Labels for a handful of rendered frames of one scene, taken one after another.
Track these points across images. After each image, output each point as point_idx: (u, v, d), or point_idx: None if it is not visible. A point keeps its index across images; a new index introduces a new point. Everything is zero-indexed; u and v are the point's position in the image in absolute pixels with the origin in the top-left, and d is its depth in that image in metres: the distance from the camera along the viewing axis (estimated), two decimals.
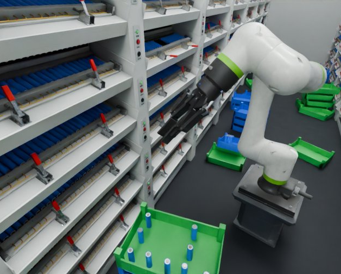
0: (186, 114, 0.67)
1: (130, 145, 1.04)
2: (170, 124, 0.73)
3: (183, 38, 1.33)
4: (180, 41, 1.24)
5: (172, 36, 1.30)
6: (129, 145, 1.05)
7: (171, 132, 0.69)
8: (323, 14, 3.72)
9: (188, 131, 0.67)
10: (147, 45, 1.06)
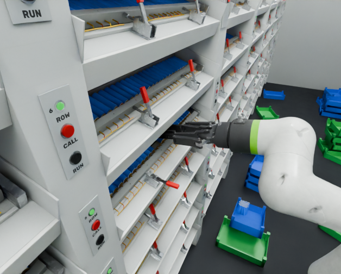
0: None
1: None
2: (169, 133, 0.68)
3: (187, 113, 0.90)
4: None
5: None
6: None
7: (175, 130, 0.73)
8: None
9: (189, 122, 0.72)
10: None
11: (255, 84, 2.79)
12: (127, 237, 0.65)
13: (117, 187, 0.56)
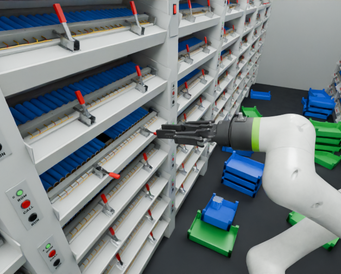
0: None
1: None
2: (169, 133, 0.68)
3: (146, 113, 0.98)
4: (138, 126, 0.89)
5: (130, 113, 0.94)
6: None
7: (175, 130, 0.73)
8: (327, 33, 3.37)
9: (188, 121, 0.72)
10: (79, 153, 0.71)
11: (239, 85, 2.87)
12: (80, 223, 0.74)
13: (63, 177, 0.64)
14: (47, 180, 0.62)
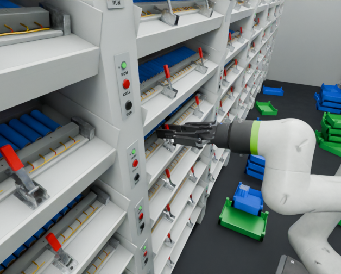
0: (189, 132, 0.65)
1: (125, 272, 0.74)
2: (176, 130, 0.73)
3: (192, 95, 1.03)
4: (188, 105, 0.94)
5: None
6: (124, 271, 0.74)
7: (168, 132, 0.69)
8: (339, 30, 3.42)
9: (176, 143, 0.65)
10: None
11: (255, 80, 2.92)
12: (147, 195, 0.78)
13: None
14: None
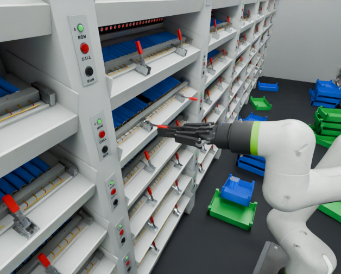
0: (190, 132, 0.66)
1: (102, 251, 0.74)
2: None
3: (178, 82, 1.03)
4: (174, 92, 0.93)
5: (164, 81, 0.99)
6: (101, 251, 0.74)
7: (169, 131, 0.69)
8: (334, 25, 3.42)
9: (177, 142, 0.66)
10: (126, 109, 0.76)
11: (249, 75, 2.92)
12: (126, 176, 0.78)
13: (117, 127, 0.69)
14: None
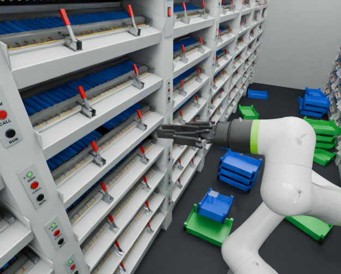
0: (189, 132, 0.65)
1: None
2: (176, 130, 0.73)
3: (141, 107, 1.05)
4: (131, 118, 0.95)
5: None
6: None
7: (168, 132, 0.69)
8: (323, 33, 3.44)
9: (176, 143, 0.65)
10: (77, 142, 0.78)
11: (236, 84, 2.94)
12: (81, 209, 0.80)
13: (63, 162, 0.71)
14: (48, 165, 0.68)
